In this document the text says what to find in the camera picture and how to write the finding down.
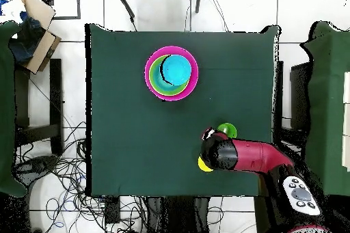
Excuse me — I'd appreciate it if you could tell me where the black bench frame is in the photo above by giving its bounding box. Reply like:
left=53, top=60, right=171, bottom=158
left=14, top=57, right=64, bottom=157

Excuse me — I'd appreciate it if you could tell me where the tangle of floor cables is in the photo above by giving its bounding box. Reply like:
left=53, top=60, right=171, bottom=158
left=13, top=120, right=150, bottom=233

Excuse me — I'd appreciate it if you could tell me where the dark green table cloth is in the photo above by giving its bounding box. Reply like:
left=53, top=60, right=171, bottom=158
left=85, top=23, right=281, bottom=198

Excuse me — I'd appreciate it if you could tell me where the dark blue cloth bag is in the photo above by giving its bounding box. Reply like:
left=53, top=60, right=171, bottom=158
left=8, top=11, right=46, bottom=66

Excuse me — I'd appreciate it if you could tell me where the stack of white boxes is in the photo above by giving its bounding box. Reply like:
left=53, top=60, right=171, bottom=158
left=341, top=70, right=350, bottom=172

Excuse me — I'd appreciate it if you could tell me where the large pink bowl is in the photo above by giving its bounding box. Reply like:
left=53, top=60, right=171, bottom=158
left=144, top=46, right=200, bottom=102

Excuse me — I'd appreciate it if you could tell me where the small light blue bowl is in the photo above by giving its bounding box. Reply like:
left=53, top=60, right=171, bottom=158
left=159, top=54, right=193, bottom=87

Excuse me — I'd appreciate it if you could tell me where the large green bowl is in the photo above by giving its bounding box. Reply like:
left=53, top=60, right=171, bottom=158
left=148, top=54, right=190, bottom=96

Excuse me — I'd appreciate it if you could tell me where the cardboard box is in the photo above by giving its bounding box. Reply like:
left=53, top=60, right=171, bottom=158
left=18, top=0, right=62, bottom=75

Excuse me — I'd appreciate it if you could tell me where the tall yellow cup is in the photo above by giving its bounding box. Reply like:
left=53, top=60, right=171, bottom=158
left=198, top=156, right=214, bottom=173

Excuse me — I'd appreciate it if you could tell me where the green cloth side table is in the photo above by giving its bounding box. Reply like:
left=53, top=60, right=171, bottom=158
left=299, top=20, right=350, bottom=197
left=0, top=20, right=28, bottom=198

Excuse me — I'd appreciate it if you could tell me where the green cup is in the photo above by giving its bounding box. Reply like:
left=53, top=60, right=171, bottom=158
left=217, top=122, right=238, bottom=139

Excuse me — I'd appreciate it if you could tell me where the black square frame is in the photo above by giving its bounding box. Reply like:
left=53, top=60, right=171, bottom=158
left=40, top=0, right=81, bottom=20

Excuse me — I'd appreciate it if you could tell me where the black chair base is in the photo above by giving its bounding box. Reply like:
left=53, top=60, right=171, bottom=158
left=13, top=155, right=59, bottom=184

